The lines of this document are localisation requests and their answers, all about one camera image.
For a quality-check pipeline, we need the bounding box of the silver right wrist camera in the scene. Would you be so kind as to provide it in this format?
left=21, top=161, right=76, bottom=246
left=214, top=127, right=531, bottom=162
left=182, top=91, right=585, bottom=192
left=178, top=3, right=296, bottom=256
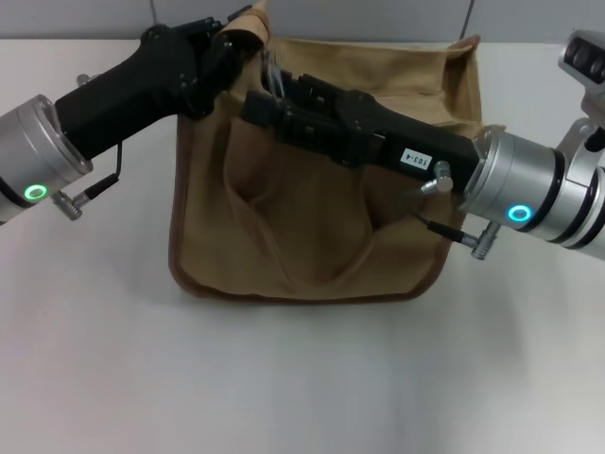
left=557, top=27, right=605, bottom=157

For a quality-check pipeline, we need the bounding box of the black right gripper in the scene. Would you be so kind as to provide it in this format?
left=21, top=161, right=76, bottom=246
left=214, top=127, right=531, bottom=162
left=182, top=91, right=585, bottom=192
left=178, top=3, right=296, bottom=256
left=242, top=71, right=482, bottom=189

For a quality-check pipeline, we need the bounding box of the right wrist cable with plug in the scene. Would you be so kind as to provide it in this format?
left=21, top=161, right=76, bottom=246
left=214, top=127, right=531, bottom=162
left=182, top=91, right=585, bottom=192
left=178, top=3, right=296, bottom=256
left=400, top=159, right=501, bottom=260

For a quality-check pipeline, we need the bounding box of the wrist cable with plug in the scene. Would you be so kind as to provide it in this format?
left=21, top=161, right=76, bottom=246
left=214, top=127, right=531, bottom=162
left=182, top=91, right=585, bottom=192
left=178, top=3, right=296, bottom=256
left=53, top=140, right=130, bottom=222
left=400, top=159, right=501, bottom=260

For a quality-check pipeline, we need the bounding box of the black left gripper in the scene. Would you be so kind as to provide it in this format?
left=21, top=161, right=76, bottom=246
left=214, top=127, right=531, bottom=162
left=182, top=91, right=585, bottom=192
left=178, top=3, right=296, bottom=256
left=55, top=3, right=254, bottom=161

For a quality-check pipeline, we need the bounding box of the silver metal zipper pull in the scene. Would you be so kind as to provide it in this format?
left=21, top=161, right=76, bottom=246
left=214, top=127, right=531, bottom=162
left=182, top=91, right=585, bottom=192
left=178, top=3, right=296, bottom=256
left=260, top=46, right=290, bottom=101

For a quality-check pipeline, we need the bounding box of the khaki canvas food bag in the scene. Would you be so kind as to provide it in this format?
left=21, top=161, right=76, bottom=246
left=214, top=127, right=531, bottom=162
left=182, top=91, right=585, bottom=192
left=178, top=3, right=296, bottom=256
left=168, top=0, right=491, bottom=302

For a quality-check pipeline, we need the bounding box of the left wrist cable with plug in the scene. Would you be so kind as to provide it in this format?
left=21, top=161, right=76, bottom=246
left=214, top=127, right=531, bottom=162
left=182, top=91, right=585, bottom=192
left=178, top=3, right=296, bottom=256
left=53, top=140, right=130, bottom=222

